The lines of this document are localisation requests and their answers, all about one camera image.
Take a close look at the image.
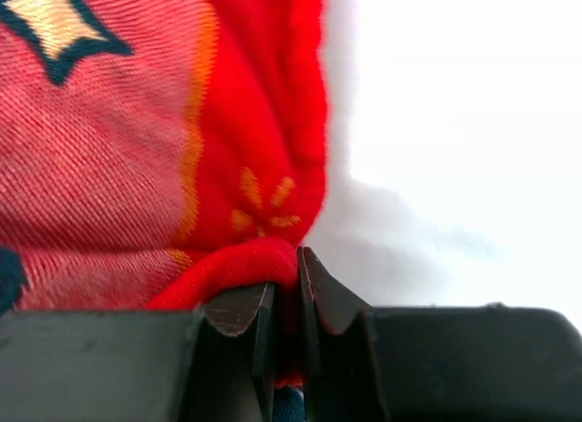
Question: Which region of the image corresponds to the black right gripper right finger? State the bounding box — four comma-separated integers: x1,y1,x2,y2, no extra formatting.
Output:
297,247,581,421

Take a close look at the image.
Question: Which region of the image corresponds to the red patterned pillowcase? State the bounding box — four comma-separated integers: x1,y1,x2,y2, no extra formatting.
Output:
0,0,329,422

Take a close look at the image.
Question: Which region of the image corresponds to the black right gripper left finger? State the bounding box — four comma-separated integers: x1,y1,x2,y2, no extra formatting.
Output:
1,284,276,421

